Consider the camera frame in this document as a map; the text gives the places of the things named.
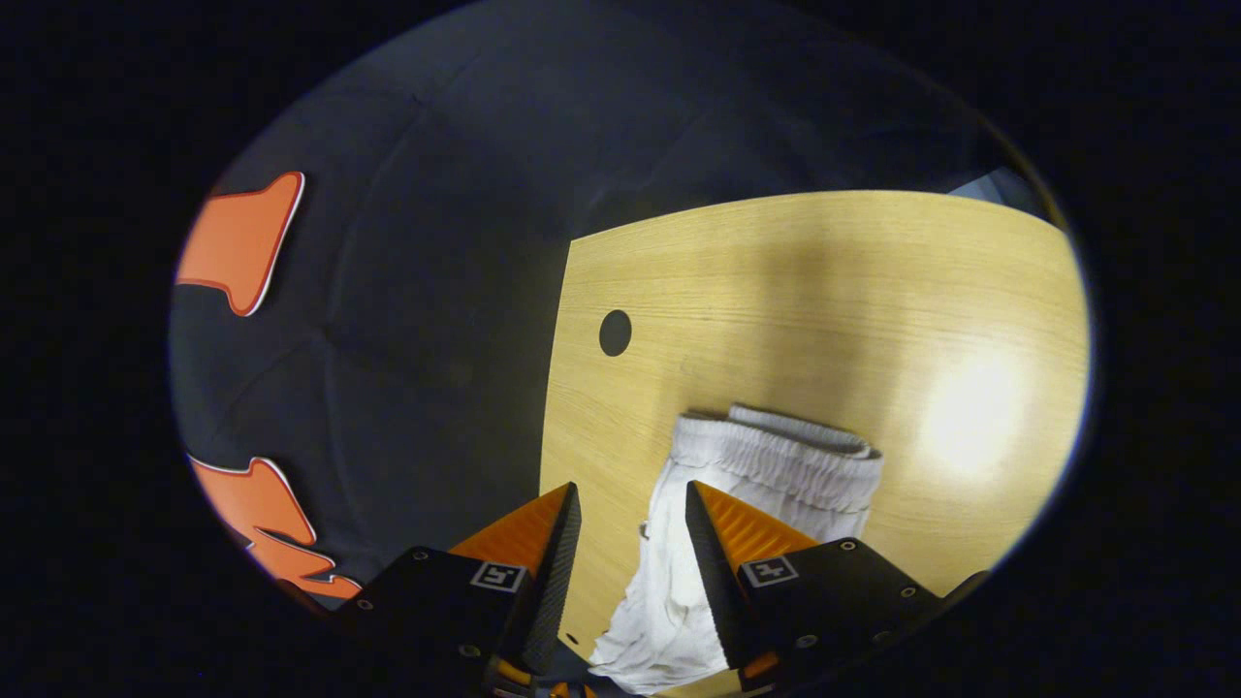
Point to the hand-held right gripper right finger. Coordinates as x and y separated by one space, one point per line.
713 572

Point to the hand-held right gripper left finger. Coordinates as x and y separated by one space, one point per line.
557 572

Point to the white jeans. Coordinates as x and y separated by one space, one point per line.
766 460

